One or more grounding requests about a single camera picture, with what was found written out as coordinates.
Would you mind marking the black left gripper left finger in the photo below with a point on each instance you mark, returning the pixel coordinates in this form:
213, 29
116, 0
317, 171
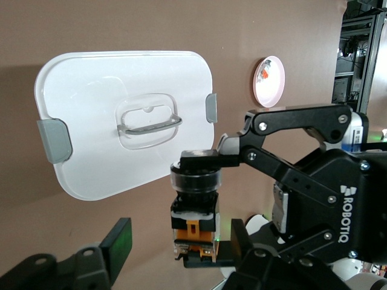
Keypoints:
118, 241

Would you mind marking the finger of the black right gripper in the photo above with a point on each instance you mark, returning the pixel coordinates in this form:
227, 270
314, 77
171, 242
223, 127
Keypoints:
302, 116
205, 262

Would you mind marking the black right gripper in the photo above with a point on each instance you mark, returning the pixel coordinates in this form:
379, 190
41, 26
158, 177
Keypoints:
362, 196

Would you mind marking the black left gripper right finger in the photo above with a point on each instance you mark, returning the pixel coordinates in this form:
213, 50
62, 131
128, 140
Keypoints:
266, 272

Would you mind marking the orange push button switch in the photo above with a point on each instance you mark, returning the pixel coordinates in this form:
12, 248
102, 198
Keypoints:
195, 181

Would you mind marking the white lidded storage box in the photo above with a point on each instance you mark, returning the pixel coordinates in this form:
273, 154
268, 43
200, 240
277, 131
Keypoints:
90, 151

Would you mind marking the pink plate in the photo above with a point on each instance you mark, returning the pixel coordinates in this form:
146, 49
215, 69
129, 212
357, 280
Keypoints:
272, 87

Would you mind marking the dark equipment shelf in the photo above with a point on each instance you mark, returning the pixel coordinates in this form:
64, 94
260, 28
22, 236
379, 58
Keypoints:
344, 54

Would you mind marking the small white orange switch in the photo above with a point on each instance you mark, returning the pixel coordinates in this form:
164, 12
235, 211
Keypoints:
264, 74

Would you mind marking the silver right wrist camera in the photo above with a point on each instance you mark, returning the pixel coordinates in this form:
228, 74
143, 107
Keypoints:
356, 133

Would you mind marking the aluminium frame post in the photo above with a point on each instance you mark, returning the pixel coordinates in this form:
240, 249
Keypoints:
370, 60

